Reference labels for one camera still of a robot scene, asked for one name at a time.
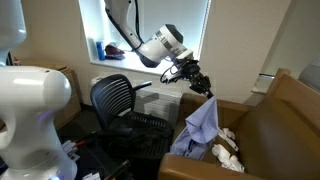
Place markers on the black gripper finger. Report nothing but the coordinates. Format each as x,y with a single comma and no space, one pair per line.
208,91
196,89

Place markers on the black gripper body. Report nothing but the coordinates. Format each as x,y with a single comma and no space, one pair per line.
193,73

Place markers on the light blue shirt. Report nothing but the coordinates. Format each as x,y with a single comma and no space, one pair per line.
203,123

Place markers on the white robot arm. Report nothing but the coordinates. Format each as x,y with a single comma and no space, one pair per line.
30,100

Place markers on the brown leather couch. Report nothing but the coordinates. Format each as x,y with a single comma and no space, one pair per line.
276,133

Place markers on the long crumpled white cloth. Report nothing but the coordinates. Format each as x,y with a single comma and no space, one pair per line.
228,135

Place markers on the white window blind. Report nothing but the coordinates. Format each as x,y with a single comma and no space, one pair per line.
196,20

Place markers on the silver metal bar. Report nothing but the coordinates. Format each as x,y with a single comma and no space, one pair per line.
266,76

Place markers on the bunched white cloth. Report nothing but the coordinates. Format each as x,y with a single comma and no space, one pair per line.
226,158

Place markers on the white window sill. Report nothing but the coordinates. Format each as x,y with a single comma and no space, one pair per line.
120,65

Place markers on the black mesh office chair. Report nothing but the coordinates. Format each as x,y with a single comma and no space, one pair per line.
110,96

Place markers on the blue water bottle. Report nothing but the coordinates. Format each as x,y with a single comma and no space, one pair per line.
100,50

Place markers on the grey striped fabric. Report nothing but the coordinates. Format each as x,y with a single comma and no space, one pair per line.
311,75

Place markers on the white paper tag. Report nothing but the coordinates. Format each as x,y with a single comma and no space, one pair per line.
91,176

